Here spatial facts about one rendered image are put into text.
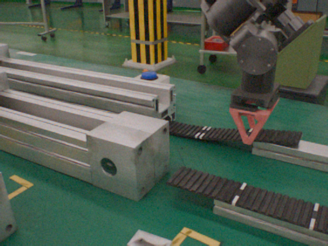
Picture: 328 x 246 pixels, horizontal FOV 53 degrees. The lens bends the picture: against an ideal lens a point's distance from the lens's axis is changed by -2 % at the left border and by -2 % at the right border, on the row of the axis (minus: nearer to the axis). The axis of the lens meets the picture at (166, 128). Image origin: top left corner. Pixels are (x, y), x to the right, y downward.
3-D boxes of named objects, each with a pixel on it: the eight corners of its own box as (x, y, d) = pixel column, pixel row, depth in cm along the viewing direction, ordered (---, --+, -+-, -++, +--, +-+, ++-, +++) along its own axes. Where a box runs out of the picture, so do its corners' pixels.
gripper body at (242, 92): (229, 104, 57) (232, 61, 54) (246, 87, 65) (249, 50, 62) (266, 110, 54) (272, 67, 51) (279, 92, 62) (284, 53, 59)
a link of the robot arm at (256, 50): (246, -20, 54) (209, 19, 58) (236, -18, 44) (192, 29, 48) (295, 33, 55) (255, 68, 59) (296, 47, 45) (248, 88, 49)
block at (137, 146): (176, 163, 60) (176, 115, 56) (137, 202, 50) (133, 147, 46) (135, 151, 64) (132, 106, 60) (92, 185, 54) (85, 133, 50)
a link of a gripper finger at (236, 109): (225, 144, 61) (229, 96, 57) (238, 129, 66) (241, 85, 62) (262, 153, 58) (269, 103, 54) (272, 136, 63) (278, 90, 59)
